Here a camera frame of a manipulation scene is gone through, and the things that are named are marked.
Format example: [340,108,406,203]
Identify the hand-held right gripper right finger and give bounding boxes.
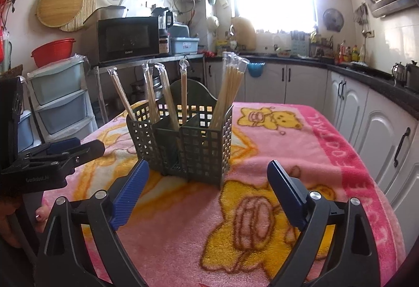
[267,159,382,287]

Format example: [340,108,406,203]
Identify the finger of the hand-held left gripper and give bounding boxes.
[19,139,81,158]
[24,140,106,174]

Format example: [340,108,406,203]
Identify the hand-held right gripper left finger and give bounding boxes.
[34,159,150,287]

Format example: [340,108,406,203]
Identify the green plastic utensil caddy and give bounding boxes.
[126,79,234,191]

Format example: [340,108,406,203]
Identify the person's left hand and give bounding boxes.
[0,198,50,249]

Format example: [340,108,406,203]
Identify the pale blue plastic drawer unit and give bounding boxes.
[27,54,99,144]
[16,110,37,153]

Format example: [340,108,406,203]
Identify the pink cartoon bear blanket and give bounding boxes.
[41,100,406,287]

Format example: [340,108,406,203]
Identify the stacked steel pots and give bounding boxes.
[131,76,162,101]

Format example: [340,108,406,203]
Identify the wicker basket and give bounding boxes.
[0,64,23,79]

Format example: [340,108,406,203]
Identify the red plastic basin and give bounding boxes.
[31,38,76,68]

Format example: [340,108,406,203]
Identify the white kitchen cabinets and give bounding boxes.
[205,61,419,222]

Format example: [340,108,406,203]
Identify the black microwave oven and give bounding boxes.
[97,16,160,64]

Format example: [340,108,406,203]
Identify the red plastic bag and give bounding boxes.
[0,0,12,65]

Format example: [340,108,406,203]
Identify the blue hanging waste bin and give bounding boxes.
[246,62,266,78]

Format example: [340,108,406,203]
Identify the round ribbed bamboo mat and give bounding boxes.
[59,0,97,33]

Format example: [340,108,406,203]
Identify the steel pot with lid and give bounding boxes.
[83,5,129,24]

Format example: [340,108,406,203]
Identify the round bamboo board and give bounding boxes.
[36,0,83,28]

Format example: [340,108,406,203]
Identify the grey-blue plastic dish box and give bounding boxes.
[169,36,200,55]

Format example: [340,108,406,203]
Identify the dark kitchen countertop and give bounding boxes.
[200,53,419,107]

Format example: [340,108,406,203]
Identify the row of condiment bottles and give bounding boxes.
[337,40,367,64]

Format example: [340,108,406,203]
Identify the beige cutting board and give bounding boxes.
[230,17,257,51]

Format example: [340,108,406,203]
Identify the large steel kettle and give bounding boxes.
[404,60,419,93]

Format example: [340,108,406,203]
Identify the round dark wall fan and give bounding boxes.
[322,8,345,33]

